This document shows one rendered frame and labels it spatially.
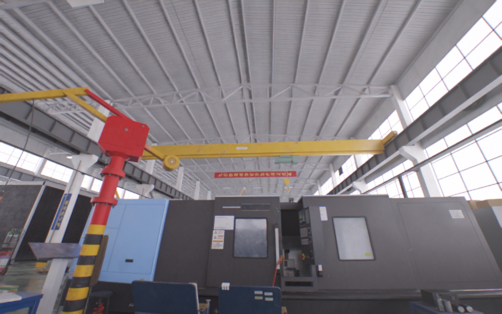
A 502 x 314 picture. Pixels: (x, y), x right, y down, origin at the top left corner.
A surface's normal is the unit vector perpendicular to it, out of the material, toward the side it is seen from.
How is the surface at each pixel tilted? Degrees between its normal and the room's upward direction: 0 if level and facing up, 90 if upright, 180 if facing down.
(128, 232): 86
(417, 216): 86
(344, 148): 90
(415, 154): 90
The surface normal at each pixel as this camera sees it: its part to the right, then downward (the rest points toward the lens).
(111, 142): 0.55, -0.34
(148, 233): -0.08, -0.47
